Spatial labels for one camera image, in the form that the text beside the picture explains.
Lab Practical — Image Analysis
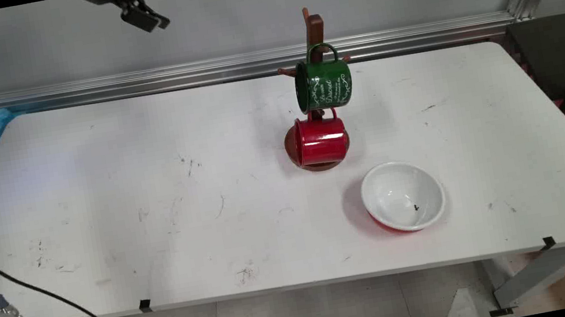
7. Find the green enamel mug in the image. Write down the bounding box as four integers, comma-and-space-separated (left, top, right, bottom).
289, 39, 357, 115

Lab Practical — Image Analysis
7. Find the brown wooden mug tree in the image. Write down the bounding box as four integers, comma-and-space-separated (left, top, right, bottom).
264, 2, 369, 176

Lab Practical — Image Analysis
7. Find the red enamel mug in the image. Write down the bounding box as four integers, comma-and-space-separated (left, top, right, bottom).
291, 105, 351, 168

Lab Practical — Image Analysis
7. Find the white bowl with red outside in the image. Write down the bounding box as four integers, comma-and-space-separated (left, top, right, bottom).
357, 154, 451, 240

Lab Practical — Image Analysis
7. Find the white table leg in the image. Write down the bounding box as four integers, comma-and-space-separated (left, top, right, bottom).
481, 246, 565, 317

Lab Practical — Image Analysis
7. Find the long aluminium frame rail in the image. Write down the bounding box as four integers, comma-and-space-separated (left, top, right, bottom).
0, 10, 519, 119

